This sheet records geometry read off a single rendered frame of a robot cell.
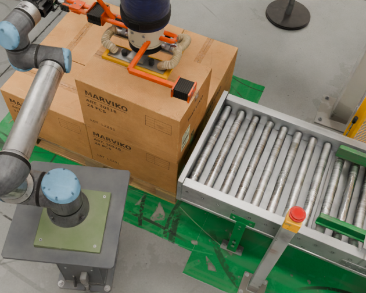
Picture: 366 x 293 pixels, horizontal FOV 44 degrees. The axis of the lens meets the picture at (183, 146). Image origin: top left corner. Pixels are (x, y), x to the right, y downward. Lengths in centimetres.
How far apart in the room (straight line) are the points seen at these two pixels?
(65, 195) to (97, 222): 29
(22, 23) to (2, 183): 60
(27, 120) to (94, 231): 78
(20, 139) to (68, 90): 144
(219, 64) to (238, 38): 103
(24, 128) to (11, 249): 82
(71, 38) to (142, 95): 104
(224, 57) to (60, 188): 158
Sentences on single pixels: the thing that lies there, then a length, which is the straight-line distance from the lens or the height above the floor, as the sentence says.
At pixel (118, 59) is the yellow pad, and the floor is 113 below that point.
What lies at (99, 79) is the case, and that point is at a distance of 238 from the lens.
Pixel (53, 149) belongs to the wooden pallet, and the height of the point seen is 2.
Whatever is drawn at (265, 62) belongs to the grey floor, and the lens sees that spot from 387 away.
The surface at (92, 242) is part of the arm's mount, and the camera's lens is 211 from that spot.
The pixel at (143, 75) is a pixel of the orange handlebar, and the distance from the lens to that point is 197.
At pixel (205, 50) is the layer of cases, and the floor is 54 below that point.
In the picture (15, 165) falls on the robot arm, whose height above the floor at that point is 155.
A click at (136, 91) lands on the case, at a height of 94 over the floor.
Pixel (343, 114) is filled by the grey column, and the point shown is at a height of 12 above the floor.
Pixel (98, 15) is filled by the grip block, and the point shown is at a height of 126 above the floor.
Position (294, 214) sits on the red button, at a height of 104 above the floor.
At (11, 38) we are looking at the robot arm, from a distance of 169.
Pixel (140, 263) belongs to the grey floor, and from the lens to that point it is 287.
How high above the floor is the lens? 271
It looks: 56 degrees down
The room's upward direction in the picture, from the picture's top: 5 degrees clockwise
